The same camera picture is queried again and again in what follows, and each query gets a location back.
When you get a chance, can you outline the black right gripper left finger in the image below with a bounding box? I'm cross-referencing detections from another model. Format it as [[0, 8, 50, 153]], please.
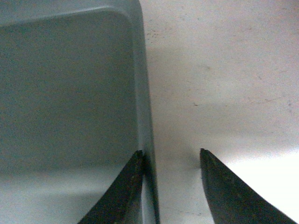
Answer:
[[79, 150, 143, 224]]

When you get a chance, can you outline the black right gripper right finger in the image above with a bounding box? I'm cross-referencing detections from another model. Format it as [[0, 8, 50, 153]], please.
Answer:
[[200, 148, 294, 224]]

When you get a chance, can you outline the silver grey rectangular tray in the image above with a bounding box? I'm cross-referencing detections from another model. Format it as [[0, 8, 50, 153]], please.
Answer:
[[0, 0, 160, 224]]

